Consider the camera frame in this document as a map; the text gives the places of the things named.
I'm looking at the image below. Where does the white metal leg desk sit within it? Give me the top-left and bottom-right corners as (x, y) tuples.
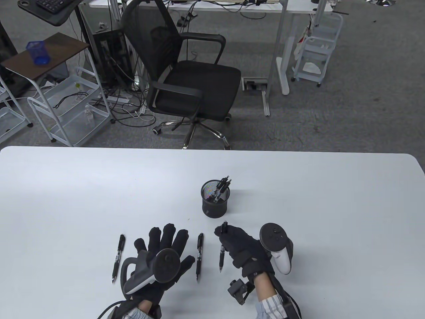
(80, 0), (333, 117)

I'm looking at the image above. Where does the blue mesh pen holder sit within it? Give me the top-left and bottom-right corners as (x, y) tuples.
(26, 41), (51, 65)

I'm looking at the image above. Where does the black keyboard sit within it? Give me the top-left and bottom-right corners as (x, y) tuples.
(36, 0), (76, 14)

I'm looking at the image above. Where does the person's right forearm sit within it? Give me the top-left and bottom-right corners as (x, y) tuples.
(253, 272), (302, 319)

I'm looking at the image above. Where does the black mesh office chair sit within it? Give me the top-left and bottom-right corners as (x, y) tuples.
(120, 0), (242, 150)

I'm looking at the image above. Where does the metal floor socket box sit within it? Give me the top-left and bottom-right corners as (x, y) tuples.
(242, 78), (268, 91)

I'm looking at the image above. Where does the black cable in basket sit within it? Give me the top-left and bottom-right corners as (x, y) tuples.
(52, 92), (89, 109)

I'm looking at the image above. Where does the black forearm pack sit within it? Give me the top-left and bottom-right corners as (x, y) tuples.
(111, 304), (131, 319)
(286, 297), (302, 319)

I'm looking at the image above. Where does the person's left forearm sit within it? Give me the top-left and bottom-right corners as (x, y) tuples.
(128, 299), (162, 319)

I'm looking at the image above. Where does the black keyboard stand tray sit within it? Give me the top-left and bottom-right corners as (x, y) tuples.
(17, 0), (92, 44)

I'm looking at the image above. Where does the black mesh pen holder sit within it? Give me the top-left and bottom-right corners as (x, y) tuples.
(201, 180), (229, 218)

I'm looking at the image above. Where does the white cart with brown top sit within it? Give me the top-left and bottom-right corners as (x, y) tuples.
(0, 32), (116, 147)

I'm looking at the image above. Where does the person's right hand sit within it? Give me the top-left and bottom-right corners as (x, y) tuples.
(214, 225), (276, 278)

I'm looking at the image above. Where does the person's left hand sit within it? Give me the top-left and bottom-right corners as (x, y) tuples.
(133, 223), (196, 309)

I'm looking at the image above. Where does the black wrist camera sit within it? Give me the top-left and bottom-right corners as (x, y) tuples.
(227, 279), (254, 305)

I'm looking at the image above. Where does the tangle of floor cables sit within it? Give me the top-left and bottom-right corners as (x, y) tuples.
(90, 50), (156, 128)

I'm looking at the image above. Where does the pale tiered rolling cart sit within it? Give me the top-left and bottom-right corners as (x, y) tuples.
(292, 13), (344, 87)

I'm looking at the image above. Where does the black computer tower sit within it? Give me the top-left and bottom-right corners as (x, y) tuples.
(90, 29), (130, 89)

